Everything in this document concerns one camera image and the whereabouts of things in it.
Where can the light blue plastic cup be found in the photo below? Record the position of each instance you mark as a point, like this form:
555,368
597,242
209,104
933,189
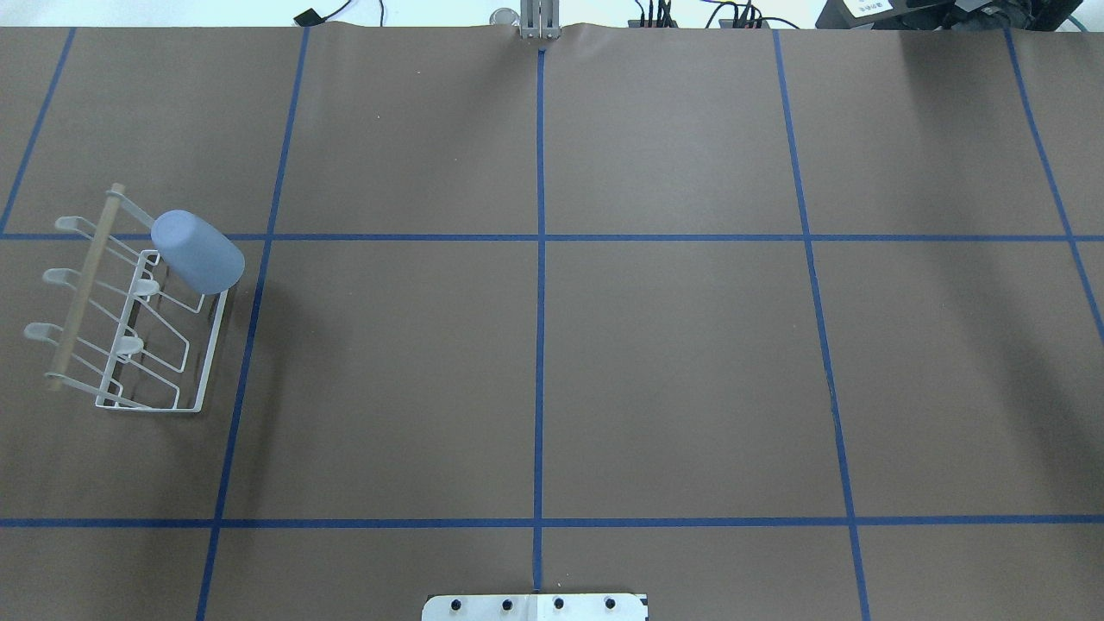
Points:
203,257

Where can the black orange usb hub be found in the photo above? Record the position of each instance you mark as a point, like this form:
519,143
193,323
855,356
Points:
653,14

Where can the small black box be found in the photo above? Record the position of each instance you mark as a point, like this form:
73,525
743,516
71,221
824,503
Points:
308,18

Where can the black laptop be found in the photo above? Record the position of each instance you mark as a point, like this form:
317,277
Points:
964,16

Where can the aluminium frame post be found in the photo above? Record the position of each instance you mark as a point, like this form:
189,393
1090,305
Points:
540,19

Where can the white camera pole base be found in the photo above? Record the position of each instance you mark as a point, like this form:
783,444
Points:
537,606

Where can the white wire cup holder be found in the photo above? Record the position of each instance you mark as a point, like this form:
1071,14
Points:
132,336

